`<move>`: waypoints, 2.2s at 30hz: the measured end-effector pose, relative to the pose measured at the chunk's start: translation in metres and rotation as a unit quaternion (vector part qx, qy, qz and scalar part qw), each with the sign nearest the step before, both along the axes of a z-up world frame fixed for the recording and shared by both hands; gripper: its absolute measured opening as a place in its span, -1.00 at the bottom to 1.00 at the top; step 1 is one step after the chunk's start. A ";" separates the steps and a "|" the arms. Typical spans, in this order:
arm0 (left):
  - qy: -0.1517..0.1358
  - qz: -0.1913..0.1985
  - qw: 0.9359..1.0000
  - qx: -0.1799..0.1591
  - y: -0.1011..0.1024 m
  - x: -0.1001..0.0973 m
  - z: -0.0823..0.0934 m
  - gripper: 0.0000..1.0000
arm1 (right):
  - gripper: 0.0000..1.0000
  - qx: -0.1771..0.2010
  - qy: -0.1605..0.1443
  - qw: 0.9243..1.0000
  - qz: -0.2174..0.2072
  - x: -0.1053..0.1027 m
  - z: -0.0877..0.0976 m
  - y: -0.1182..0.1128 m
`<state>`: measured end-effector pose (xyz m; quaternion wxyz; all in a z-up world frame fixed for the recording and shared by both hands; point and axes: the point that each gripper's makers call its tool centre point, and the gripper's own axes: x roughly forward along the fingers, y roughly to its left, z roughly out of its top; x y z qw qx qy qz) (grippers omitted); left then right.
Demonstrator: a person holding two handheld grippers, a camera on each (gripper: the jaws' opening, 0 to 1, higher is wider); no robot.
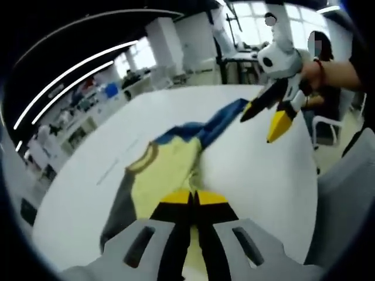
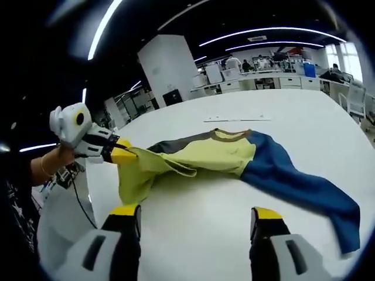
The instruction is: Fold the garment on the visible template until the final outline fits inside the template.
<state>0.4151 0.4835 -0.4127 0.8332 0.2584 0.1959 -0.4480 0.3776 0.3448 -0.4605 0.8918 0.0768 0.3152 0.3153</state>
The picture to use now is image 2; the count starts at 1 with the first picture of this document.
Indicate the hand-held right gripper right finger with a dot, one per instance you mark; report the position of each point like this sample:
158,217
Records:
281,260

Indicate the person's dark printed clothing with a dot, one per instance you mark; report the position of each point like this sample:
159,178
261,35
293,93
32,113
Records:
17,210

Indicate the white appliance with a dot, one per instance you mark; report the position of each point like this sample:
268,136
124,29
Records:
213,74

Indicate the white office chair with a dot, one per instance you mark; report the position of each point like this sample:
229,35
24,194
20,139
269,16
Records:
354,101

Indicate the black box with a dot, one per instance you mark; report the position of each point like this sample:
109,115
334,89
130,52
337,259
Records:
172,98

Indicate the person's left hand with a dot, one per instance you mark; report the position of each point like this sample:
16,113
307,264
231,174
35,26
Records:
61,158

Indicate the white square pillar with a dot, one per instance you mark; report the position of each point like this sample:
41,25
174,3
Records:
167,70

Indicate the white bench with drawers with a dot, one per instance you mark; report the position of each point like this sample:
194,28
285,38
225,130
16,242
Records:
290,82

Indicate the blue storage box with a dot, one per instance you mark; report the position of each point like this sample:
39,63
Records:
309,70

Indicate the white storage box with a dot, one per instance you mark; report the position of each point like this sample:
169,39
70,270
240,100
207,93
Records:
230,74

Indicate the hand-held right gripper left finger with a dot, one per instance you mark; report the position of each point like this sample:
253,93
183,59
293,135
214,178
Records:
96,260

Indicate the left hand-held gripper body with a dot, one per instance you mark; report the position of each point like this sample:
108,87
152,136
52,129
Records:
68,126

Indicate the yellow and blue garment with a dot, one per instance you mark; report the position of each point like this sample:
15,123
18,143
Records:
205,152

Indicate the grey curved panel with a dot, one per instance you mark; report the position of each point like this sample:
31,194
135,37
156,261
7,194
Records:
61,213

